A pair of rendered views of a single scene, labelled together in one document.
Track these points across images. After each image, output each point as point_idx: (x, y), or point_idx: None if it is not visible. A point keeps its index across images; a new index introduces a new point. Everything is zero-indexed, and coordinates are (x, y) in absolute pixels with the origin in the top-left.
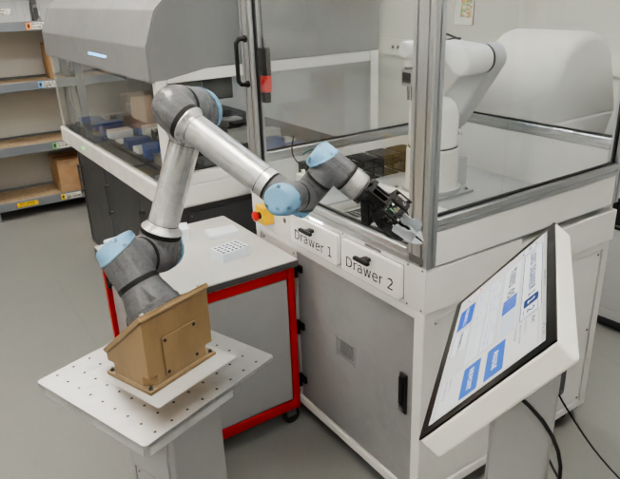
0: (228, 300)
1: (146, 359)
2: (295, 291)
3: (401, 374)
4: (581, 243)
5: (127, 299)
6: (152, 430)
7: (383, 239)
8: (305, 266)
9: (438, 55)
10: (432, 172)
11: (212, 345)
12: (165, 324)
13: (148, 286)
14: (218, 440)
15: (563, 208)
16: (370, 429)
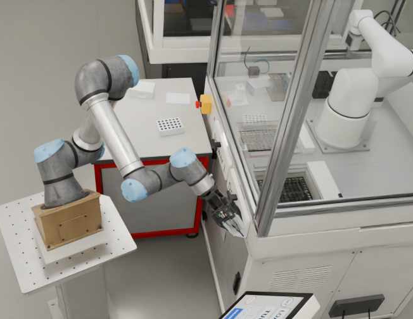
0: (152, 166)
1: (45, 234)
2: (211, 164)
3: (237, 274)
4: None
5: (45, 190)
6: (33, 281)
7: (246, 194)
8: (218, 157)
9: (298, 115)
10: (275, 185)
11: (106, 220)
12: (62, 216)
13: (58, 187)
14: (99, 272)
15: (412, 214)
16: (222, 280)
